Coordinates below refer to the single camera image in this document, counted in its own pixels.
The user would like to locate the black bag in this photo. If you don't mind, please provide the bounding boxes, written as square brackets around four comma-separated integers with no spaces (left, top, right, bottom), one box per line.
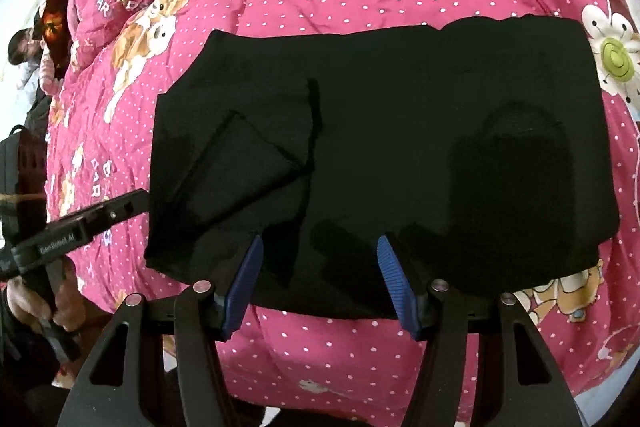
[0,124,52,248]

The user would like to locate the light pink cloth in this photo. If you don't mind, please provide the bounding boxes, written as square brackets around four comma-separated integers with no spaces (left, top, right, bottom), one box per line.
[37,48,67,98]

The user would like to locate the dark floral blanket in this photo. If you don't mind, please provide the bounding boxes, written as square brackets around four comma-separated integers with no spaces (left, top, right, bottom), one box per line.
[37,0,90,58]

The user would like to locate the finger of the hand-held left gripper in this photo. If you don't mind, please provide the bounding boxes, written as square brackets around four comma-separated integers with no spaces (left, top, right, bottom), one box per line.
[47,189,151,238]

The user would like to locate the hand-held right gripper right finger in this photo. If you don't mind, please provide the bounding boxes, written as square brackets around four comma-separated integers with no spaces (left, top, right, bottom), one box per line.
[376,234,592,427]

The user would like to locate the person's left hand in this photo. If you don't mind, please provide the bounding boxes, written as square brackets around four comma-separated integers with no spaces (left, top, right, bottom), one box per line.
[6,257,77,334]

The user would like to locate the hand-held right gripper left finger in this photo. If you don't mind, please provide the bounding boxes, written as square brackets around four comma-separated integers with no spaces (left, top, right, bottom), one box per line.
[59,234,265,427]

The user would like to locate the black pants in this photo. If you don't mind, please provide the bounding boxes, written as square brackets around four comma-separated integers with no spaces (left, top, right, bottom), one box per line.
[144,14,621,320]

